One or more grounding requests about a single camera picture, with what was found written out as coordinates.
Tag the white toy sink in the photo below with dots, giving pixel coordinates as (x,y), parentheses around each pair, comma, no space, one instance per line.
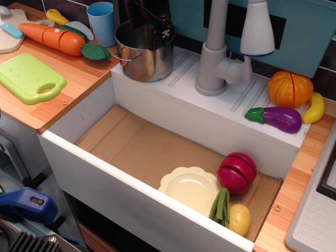
(216,123)

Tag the yellow toy potato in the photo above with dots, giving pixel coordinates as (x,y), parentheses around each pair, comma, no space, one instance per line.
(240,219)

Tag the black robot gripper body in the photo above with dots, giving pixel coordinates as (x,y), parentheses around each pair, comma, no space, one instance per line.
(140,13)

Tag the orange wooden toy carrot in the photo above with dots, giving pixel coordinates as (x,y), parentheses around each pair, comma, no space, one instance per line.
(64,41)

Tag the white faucet spray head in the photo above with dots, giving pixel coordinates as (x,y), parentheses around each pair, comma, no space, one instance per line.
(257,36)

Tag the green toy cucumber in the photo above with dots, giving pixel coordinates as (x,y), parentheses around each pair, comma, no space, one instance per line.
(73,30)

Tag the cream scalloped plate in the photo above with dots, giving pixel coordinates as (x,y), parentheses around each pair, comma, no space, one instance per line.
(191,186)

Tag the red wooden toy onion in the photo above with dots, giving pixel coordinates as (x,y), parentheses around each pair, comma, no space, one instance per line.
(236,173)

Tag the black finned metal block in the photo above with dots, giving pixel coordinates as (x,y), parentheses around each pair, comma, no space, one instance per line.
(28,243)

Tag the blue clamp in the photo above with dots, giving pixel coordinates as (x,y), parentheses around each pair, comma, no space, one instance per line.
(28,204)

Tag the blue plastic cup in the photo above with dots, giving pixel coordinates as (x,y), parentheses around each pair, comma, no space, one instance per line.
(101,18)

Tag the yellow handled toy knife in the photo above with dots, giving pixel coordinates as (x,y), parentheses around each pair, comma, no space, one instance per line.
(59,19)

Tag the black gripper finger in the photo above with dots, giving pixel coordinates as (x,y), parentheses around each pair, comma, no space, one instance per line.
(144,37)
(163,31)

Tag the brown cardboard sheet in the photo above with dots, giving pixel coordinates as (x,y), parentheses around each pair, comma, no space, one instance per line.
(143,149)

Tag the white toy stove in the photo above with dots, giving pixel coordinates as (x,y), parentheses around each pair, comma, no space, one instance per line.
(313,226)

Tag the blue handled toy knife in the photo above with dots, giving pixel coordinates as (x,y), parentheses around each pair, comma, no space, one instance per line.
(14,32)

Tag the grey toy faucet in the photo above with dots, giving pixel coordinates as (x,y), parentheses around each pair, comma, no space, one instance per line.
(216,70)

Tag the green felt leaves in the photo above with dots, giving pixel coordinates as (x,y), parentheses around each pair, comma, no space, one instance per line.
(220,208)

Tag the yellow toy banana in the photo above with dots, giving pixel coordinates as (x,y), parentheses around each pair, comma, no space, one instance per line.
(316,109)

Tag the stainless steel pot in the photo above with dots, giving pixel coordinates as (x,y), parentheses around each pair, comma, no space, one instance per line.
(142,65)

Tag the purple toy eggplant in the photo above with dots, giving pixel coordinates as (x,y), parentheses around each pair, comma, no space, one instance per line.
(285,119)

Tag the orange toy pumpkin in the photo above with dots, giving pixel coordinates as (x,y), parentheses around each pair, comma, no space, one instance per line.
(288,89)

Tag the green plastic cutting board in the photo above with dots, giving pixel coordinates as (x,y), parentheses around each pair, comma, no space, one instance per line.
(31,80)

